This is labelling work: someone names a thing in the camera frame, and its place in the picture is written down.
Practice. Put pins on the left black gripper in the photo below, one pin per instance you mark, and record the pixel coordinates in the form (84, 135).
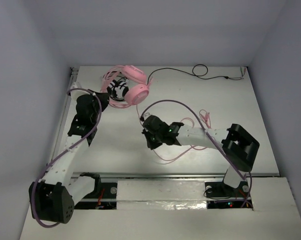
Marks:
(100, 100)

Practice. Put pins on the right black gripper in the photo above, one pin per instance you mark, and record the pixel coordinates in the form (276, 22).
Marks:
(151, 144)

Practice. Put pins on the pink over-ear headphones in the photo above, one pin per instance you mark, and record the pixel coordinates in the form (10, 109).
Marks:
(139, 85)

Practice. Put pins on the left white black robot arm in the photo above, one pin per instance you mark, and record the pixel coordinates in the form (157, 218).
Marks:
(53, 195)

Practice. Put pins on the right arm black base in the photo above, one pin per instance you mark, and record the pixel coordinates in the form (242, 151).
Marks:
(222, 196)

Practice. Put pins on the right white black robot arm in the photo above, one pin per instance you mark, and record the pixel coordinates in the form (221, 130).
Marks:
(236, 145)

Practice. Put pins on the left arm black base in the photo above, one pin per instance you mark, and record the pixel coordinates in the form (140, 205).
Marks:
(103, 197)

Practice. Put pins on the black white striped headphones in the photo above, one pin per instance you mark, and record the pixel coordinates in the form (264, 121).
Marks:
(118, 88)

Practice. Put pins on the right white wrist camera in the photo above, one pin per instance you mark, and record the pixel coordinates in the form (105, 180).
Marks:
(144, 116)

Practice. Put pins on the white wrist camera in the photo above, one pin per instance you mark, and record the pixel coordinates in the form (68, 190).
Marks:
(75, 86)
(144, 116)

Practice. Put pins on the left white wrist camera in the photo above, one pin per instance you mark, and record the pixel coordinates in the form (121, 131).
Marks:
(75, 86)

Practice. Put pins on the metal base rail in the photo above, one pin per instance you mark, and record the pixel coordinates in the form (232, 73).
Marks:
(164, 188)

